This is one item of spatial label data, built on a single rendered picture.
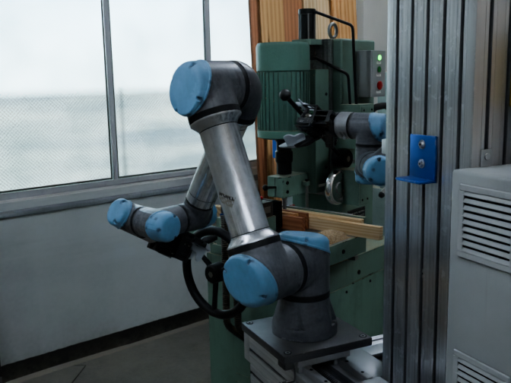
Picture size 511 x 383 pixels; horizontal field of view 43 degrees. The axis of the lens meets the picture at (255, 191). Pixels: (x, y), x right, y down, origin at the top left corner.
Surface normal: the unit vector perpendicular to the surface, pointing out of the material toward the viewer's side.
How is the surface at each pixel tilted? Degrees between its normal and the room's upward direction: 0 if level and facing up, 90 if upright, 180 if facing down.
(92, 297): 90
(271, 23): 87
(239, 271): 97
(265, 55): 90
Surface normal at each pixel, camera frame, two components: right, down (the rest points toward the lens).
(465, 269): -0.90, 0.09
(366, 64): -0.66, 0.15
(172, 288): 0.65, 0.12
